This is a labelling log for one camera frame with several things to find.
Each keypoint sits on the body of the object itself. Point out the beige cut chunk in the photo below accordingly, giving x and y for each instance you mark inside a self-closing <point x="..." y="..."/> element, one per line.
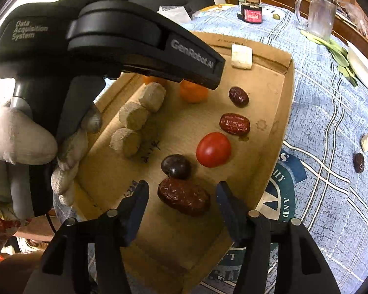
<point x="134" y="116"/>
<point x="153" y="97"/>
<point x="125" y="143"/>

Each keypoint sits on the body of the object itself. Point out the clear bag on cabinet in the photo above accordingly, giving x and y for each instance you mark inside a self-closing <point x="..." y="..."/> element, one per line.
<point x="352" y="15"/>

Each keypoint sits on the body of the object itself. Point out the red cherry tomato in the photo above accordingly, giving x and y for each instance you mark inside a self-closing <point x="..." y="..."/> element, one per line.
<point x="213" y="150"/>

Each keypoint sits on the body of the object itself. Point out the glass mug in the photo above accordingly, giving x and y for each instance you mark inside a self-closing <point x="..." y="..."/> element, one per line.
<point x="320" y="15"/>

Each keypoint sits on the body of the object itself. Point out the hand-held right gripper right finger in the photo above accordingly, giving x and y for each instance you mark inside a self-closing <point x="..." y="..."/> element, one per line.
<point x="226" y="203"/>

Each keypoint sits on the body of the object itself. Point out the dark purple grape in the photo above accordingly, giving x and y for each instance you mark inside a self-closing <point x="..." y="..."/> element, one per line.
<point x="175" y="167"/>

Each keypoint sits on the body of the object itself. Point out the blue plaid tablecloth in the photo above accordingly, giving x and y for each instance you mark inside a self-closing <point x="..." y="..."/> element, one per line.
<point x="325" y="113"/>

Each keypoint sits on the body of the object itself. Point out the person's left hand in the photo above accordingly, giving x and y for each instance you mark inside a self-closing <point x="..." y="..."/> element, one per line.
<point x="21" y="141"/>

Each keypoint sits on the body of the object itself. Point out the cardboard box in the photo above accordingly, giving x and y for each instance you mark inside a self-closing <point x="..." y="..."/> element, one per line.
<point x="184" y="119"/>

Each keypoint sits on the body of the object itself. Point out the large dark red date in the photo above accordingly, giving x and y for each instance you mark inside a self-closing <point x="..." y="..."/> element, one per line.
<point x="184" y="196"/>

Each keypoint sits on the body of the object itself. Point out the small white cut chunk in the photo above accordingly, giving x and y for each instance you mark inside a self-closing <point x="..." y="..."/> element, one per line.
<point x="367" y="141"/>

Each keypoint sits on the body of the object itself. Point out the orange mandarin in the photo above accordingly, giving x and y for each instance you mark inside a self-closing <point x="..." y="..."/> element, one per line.
<point x="193" y="94"/>
<point x="155" y="81"/>

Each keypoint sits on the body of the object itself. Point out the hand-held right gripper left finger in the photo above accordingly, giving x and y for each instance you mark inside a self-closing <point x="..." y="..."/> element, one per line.
<point x="138" y="203"/>

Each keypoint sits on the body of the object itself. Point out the crumpled clear plastic bag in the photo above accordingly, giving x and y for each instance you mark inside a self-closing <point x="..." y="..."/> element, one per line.
<point x="174" y="14"/>

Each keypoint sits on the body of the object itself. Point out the green vegetable leaves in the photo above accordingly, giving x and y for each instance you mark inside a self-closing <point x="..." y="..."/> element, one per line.
<point x="340" y="56"/>

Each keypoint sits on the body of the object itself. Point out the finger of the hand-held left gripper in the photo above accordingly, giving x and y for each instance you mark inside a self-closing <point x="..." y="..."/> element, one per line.
<point x="213" y="73"/>

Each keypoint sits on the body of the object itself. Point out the white dish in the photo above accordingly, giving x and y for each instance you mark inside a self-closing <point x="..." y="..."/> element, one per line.
<point x="363" y="67"/>

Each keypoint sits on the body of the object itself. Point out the dark jar with pink label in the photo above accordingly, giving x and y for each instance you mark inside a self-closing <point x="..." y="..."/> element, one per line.
<point x="252" y="11"/>

